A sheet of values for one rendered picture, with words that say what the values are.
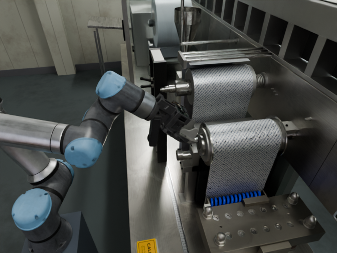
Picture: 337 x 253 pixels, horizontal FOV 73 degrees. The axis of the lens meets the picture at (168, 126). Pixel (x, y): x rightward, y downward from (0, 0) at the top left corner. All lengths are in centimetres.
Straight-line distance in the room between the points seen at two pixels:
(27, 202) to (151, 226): 45
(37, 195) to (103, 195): 140
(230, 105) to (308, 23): 36
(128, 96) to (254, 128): 42
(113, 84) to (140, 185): 63
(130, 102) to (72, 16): 380
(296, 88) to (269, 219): 46
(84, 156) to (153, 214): 54
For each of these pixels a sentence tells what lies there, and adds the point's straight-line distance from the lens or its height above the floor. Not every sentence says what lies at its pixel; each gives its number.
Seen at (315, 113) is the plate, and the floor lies 137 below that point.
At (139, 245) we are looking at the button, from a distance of 94.
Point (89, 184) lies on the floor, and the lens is 238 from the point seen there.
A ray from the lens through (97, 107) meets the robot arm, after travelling 65.
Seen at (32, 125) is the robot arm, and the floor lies 145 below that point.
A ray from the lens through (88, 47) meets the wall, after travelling 448.
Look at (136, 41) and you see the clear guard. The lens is 159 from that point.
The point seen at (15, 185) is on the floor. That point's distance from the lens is 267.
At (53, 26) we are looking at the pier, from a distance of 431.
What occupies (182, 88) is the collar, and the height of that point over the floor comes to 135.
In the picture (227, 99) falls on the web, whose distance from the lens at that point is 93.
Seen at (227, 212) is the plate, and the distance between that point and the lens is 90.
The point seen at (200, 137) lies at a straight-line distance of 76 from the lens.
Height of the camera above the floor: 178
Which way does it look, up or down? 38 degrees down
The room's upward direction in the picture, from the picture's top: straight up
